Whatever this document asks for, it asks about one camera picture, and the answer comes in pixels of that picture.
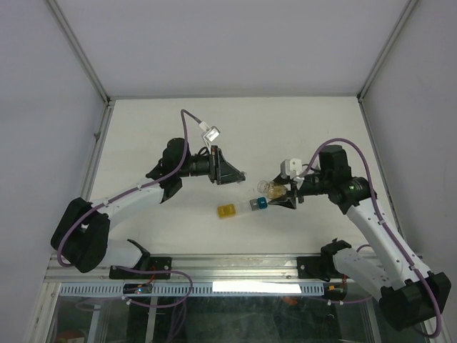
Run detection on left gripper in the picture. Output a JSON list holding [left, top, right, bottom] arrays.
[[177, 145, 245, 184]]

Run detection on clear pill bottle yellow pills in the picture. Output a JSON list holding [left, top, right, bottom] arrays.
[[257, 180, 288, 200]]

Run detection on weekly pill organizer strip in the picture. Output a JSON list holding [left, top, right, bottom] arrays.
[[216, 196, 269, 219]]

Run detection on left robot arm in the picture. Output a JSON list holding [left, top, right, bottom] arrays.
[[51, 138, 246, 278]]

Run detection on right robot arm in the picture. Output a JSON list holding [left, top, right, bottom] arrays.
[[269, 145, 451, 337]]

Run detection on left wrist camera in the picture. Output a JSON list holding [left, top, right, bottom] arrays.
[[199, 121, 221, 144]]

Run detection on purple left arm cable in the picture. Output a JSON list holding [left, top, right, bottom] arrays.
[[56, 109, 204, 269]]

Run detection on aluminium mounting rail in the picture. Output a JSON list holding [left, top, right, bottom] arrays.
[[44, 254, 319, 283]]

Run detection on slotted white cable duct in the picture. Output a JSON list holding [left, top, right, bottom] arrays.
[[59, 281, 324, 298]]

